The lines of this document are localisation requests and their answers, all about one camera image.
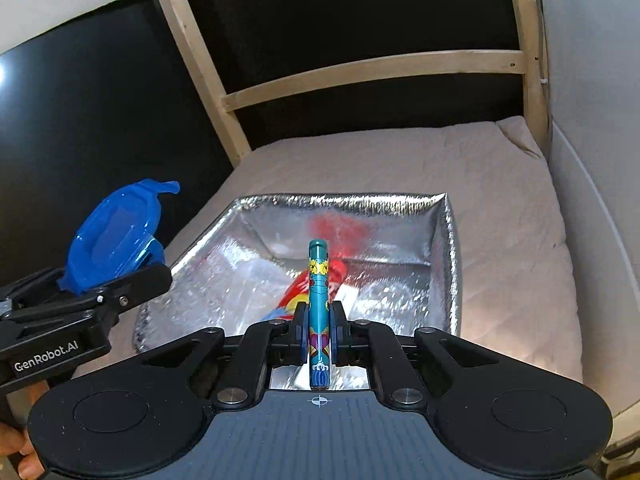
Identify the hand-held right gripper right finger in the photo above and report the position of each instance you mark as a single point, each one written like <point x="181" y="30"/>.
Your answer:
<point x="336" y="332"/>

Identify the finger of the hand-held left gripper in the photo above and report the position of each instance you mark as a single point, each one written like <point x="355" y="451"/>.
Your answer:
<point x="30" y="287"/>
<point x="140" y="282"/>

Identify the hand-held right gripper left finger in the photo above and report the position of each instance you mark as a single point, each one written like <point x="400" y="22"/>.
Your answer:
<point x="300" y="332"/>

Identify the teal patterned pen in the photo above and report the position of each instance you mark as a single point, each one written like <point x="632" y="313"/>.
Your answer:
<point x="318" y="310"/>

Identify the red snack packet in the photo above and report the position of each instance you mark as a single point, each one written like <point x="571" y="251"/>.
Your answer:
<point x="292" y="292"/>

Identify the blue plastic container lid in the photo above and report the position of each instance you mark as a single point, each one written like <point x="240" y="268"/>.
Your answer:
<point x="110" y="240"/>

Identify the silver insulated bag blue trim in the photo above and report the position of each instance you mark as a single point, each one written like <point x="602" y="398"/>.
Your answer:
<point x="400" y="240"/>

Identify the person's left hand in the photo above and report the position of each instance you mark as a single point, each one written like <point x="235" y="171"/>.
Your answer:
<point x="12" y="442"/>

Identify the black screen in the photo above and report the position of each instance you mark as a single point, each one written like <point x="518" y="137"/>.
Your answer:
<point x="100" y="120"/>

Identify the beige quilted blanket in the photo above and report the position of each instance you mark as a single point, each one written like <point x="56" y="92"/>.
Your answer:
<point x="500" y="235"/>

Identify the light grey sofa cushion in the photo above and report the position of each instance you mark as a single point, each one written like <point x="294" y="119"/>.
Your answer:
<point x="590" y="110"/>

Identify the light wooden frame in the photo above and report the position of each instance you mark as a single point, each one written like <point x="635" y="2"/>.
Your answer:
<point x="350" y="72"/>

